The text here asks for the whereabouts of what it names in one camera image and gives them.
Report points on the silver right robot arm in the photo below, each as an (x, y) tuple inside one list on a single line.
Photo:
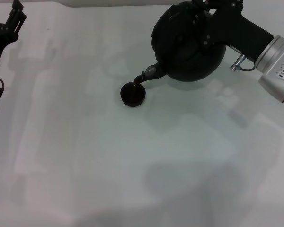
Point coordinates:
[(277, 68)]

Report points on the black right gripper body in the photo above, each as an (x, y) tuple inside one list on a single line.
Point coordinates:
[(241, 33)]

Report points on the small dark teacup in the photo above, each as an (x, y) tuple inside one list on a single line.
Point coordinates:
[(133, 95)]

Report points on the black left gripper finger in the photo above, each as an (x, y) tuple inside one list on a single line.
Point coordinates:
[(16, 19)]

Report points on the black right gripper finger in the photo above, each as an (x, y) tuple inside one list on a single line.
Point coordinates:
[(203, 30), (222, 3)]

